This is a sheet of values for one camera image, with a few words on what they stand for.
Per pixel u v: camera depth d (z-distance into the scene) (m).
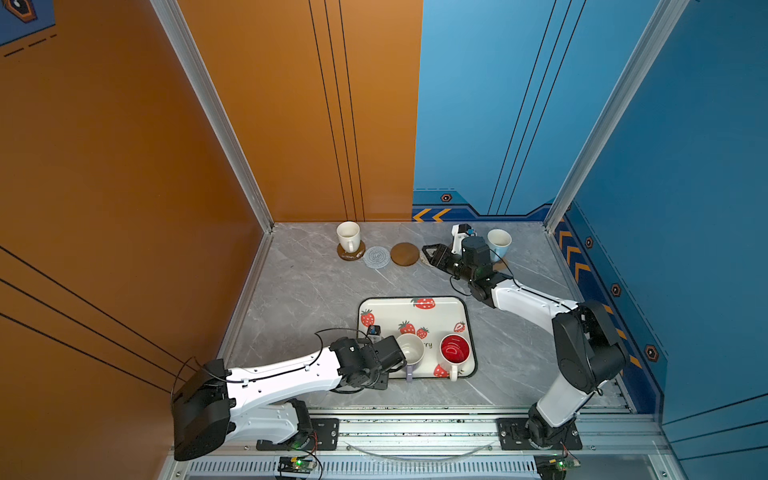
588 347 0.46
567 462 0.70
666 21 0.70
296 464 0.71
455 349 0.85
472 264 0.71
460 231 0.82
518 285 0.62
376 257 1.09
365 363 0.59
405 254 1.09
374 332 0.74
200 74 0.79
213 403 0.41
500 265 1.08
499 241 1.03
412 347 0.86
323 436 0.73
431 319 0.94
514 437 0.73
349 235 1.04
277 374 0.47
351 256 1.08
